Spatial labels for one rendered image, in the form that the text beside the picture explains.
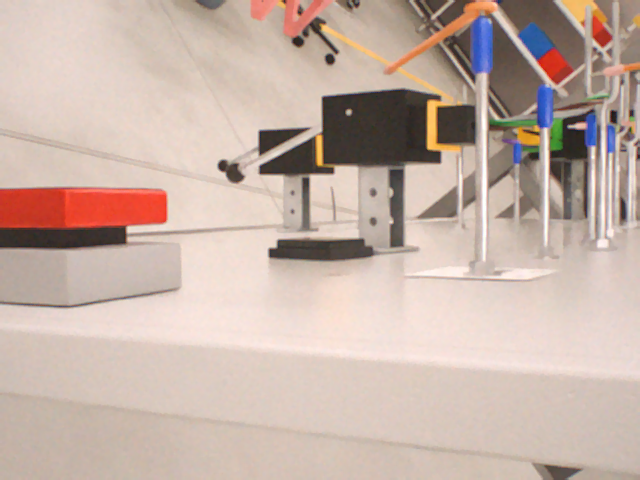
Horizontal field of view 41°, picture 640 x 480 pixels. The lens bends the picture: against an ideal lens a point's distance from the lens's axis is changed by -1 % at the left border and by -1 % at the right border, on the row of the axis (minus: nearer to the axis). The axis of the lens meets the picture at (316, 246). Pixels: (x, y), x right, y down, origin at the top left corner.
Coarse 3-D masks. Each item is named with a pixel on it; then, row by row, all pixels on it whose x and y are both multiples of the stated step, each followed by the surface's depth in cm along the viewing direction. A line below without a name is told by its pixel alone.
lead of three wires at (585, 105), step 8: (592, 96) 47; (600, 96) 47; (608, 96) 49; (576, 104) 46; (584, 104) 46; (592, 104) 46; (600, 104) 47; (560, 112) 45; (568, 112) 45; (576, 112) 46; (496, 120) 46; (504, 120) 46; (512, 120) 46; (520, 120) 45; (528, 120) 45; (536, 120) 45; (496, 128) 46; (504, 128) 46; (512, 128) 46
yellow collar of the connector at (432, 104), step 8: (432, 104) 46; (440, 104) 47; (448, 104) 48; (432, 112) 46; (432, 120) 46; (432, 128) 46; (432, 136) 46; (432, 144) 46; (440, 144) 47; (456, 152) 49
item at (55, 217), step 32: (0, 192) 26; (32, 192) 25; (64, 192) 25; (96, 192) 26; (128, 192) 27; (160, 192) 29; (0, 224) 26; (32, 224) 25; (64, 224) 25; (96, 224) 26; (128, 224) 27
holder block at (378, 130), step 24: (336, 96) 49; (360, 96) 48; (384, 96) 47; (408, 96) 47; (432, 96) 49; (336, 120) 49; (360, 120) 48; (384, 120) 47; (408, 120) 47; (336, 144) 49; (360, 144) 48; (384, 144) 48; (408, 144) 47
